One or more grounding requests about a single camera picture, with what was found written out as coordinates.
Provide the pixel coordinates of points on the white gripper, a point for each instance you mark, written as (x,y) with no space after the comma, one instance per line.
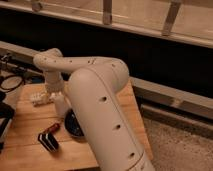
(53,81)

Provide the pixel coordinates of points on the white ceramic cup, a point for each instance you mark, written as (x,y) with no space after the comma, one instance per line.
(61,105)

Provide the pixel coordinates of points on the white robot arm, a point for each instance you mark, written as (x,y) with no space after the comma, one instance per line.
(91,84)

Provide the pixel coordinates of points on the red brown marker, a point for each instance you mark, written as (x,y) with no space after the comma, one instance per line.
(52,129)

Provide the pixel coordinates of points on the black bowl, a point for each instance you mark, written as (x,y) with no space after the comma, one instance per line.
(71,124)

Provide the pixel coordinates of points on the black equipment at left edge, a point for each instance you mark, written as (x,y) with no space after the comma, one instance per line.
(6,116)

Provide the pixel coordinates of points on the wooden table board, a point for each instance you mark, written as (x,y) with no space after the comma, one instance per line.
(22,151)

